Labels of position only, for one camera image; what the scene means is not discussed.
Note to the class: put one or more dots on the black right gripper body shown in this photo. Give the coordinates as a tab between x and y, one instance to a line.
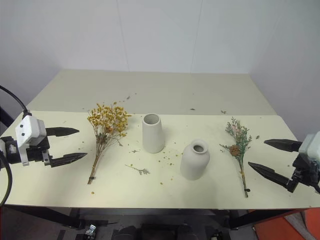
306	172

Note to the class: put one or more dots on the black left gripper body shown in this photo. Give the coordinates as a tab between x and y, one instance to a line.
37	151

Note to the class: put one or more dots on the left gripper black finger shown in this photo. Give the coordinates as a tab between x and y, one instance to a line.
62	131
68	159

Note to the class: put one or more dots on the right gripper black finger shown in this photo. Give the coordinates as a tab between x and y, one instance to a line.
272	176
285	145

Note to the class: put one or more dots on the white bottle-shaped ceramic vase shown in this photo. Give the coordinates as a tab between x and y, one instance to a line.
193	162

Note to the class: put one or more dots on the white conical ceramic vase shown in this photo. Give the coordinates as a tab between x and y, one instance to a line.
152	136

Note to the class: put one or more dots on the yellow dried flower bunch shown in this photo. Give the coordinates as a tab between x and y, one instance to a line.
108	123

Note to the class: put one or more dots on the green pink dried flower bunch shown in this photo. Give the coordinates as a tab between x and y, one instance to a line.
237	140

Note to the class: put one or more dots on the orange floor mat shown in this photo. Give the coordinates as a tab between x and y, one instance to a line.
280	228

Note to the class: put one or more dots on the small dried leaf scrap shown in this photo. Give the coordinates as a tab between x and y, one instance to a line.
223	112

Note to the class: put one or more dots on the small loose dried sprig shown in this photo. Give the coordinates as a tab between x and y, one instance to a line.
140	170

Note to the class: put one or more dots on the small silver metal clamp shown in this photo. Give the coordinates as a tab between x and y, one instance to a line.
90	230

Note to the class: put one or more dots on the dark rounded shape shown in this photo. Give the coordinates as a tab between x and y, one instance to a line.
126	233

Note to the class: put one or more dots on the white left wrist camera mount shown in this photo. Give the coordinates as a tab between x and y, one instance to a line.
28	131

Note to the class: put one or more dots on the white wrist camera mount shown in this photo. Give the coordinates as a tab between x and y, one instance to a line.
28	131
311	147

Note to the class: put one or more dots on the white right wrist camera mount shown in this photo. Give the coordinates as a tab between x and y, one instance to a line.
311	147

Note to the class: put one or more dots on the black frame beside table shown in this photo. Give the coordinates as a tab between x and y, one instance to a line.
5	118

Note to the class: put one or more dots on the black metal table frame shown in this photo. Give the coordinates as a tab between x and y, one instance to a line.
50	216

